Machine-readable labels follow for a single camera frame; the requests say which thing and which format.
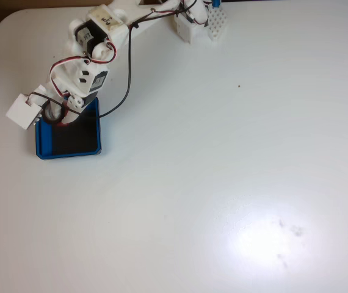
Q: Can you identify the white square camera box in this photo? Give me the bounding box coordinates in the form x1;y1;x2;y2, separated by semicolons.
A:
5;93;43;131

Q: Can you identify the red tape roll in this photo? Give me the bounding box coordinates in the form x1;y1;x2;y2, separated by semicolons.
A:
41;101;82;126

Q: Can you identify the red white servo cable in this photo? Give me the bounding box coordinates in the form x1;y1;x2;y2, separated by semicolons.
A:
49;42;119;96

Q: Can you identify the blue square box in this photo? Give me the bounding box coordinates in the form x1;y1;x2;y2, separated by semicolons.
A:
35;97;103;161

